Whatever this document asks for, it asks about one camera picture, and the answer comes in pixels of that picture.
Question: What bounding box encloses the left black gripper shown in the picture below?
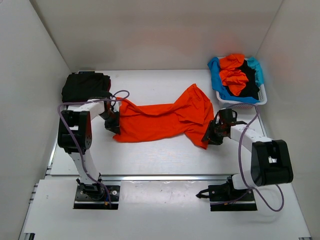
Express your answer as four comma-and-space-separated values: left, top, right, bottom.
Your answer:
99, 110, 121, 135

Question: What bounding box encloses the orange t shirt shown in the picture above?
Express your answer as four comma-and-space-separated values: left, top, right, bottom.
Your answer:
113, 83, 214, 150
219, 53, 249, 97

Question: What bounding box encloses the black t shirt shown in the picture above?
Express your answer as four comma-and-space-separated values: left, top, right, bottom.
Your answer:
61, 72, 111, 104
223, 60, 260, 101

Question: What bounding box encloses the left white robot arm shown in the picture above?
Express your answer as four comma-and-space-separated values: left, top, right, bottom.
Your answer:
57, 91, 122, 204

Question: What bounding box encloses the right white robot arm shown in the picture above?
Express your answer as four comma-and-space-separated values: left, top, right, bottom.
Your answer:
201, 108, 294, 200

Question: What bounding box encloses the blue t shirt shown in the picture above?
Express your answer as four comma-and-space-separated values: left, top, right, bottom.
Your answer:
206, 56, 266, 104

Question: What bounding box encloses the white plastic laundry basket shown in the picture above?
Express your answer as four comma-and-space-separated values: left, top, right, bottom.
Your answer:
214, 57, 268, 111

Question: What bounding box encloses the black label sticker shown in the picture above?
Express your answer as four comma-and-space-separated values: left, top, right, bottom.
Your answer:
78, 70, 96, 74

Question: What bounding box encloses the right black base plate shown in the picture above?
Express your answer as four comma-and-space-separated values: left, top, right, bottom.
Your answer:
195, 180, 258, 212

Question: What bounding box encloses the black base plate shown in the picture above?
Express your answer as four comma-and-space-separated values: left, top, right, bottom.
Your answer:
73, 184, 121, 210
195, 180, 258, 212

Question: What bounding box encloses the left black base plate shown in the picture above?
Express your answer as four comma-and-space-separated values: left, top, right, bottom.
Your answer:
73, 184, 121, 210

